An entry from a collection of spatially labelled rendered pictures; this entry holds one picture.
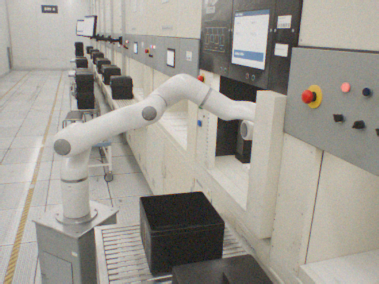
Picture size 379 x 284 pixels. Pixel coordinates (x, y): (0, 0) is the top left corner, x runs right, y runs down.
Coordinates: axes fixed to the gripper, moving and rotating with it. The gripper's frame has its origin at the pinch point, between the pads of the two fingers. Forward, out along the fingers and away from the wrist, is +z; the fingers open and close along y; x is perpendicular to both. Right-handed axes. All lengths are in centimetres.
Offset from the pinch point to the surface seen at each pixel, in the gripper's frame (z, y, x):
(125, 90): -41, -289, -31
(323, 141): -31, 47, 10
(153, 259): -74, 22, -39
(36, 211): -137, -180, -122
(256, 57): -30.4, 3.0, 29.6
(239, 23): -30, -14, 42
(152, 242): -74, 21, -32
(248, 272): -47, 41, -35
